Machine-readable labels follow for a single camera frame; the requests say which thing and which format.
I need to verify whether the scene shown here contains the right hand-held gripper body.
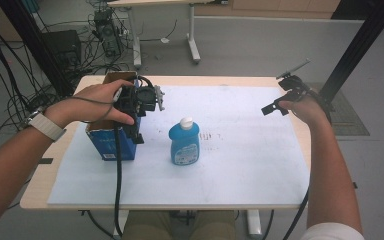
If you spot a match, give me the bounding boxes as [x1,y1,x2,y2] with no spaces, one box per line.
[275,59,312,101]

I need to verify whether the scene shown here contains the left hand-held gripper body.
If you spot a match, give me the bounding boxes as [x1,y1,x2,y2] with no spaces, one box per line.
[113,75,166,118]

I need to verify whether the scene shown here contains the blue cardboard box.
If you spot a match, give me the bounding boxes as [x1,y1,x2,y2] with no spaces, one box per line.
[85,70,143,162]

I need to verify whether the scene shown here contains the blue detergent bottle white cap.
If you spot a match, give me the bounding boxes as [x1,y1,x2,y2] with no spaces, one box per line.
[168,117,201,166]

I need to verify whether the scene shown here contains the person's right hand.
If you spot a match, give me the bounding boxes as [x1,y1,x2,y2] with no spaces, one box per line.
[278,94,331,126]

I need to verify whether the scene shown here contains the person's left hand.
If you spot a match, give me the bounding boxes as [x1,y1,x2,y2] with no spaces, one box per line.
[44,79,136,130]

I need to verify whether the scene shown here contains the white table mat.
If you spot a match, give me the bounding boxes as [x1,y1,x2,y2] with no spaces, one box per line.
[47,84,311,206]

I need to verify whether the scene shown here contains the white desk with metal legs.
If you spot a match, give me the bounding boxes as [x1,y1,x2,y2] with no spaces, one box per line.
[107,0,230,70]

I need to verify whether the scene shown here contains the wooden cabinet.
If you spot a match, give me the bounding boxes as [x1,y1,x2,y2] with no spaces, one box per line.
[193,0,342,20]

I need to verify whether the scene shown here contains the white table leg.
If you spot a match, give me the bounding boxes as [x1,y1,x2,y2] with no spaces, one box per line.
[245,209,263,240]
[112,209,130,238]

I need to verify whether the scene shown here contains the black equipment box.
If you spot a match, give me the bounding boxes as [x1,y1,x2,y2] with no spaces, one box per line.
[41,29,83,68]

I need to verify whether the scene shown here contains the person's legs in khaki trousers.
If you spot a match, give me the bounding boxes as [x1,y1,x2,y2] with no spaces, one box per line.
[122,209,236,240]

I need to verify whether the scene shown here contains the light wooden table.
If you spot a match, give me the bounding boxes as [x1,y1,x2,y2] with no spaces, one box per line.
[19,74,313,212]

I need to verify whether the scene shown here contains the white sleeve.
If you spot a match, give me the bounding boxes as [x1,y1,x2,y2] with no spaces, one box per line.
[299,222,366,240]

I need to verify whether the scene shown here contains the thin grey cable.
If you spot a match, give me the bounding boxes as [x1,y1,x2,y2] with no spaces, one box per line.
[67,88,123,124]

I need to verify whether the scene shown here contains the thick black left gripper cable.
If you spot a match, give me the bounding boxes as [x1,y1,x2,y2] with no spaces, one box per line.
[113,122,125,238]

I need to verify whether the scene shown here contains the black metal stand post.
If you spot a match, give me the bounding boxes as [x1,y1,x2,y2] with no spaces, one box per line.
[0,0,77,98]
[319,0,384,102]

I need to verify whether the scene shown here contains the beige strap wristwatch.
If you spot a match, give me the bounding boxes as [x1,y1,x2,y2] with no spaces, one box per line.
[21,106,68,143]

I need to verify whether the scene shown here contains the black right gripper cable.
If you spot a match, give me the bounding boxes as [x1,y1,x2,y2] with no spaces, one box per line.
[281,87,335,240]

